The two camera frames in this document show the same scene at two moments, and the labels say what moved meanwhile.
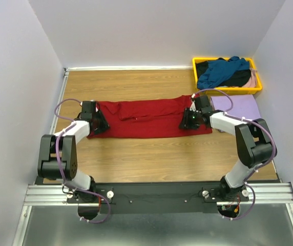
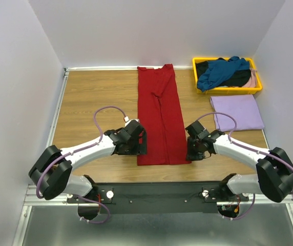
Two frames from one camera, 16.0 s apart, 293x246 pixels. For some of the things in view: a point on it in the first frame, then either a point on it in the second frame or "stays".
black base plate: x=150 y=198 stays
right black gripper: x=185 y=123 to x=190 y=154
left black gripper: x=104 y=125 to x=140 y=149
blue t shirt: x=217 y=71 stays
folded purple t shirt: x=244 y=106 stays
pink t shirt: x=252 y=82 stays
